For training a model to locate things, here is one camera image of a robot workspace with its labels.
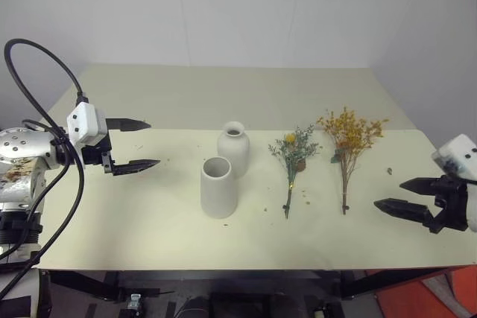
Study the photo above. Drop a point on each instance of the black table frame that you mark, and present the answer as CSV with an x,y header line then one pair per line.
x,y
208,277

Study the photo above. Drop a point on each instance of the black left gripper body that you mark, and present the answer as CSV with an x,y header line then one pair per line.
x,y
95,152

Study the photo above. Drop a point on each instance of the green dried flower bunch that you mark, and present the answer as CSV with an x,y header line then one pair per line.
x,y
294,154

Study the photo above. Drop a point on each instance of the yellow dried flower bunch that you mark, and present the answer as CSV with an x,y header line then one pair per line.
x,y
350,135

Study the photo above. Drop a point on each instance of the orange box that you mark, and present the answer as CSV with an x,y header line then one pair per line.
x,y
417,295

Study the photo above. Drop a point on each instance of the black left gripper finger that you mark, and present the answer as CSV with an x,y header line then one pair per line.
x,y
136,166
126,124

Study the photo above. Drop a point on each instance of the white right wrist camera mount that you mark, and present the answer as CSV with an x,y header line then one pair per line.
x,y
456,154

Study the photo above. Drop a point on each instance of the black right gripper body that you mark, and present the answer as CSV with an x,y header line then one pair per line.
x,y
452,202

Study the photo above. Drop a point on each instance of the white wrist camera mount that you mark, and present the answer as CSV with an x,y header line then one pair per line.
x,y
456,154
86,121

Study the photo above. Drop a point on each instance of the white cylindrical ceramic vase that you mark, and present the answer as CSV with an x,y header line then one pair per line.
x,y
219,195

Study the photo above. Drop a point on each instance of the cream table cover sheet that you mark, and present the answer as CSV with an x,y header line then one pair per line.
x,y
149,221

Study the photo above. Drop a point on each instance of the white bottle-shaped ceramic vase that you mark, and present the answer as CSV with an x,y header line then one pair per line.
x,y
234,148

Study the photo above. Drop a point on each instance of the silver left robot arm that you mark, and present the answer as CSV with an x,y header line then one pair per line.
x,y
22,146

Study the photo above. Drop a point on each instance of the dark rounded shape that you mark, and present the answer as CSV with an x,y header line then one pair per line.
x,y
192,308

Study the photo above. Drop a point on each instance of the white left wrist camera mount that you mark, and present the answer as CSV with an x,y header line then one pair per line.
x,y
86,121

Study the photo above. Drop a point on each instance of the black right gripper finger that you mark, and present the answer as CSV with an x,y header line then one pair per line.
x,y
419,186
404,210

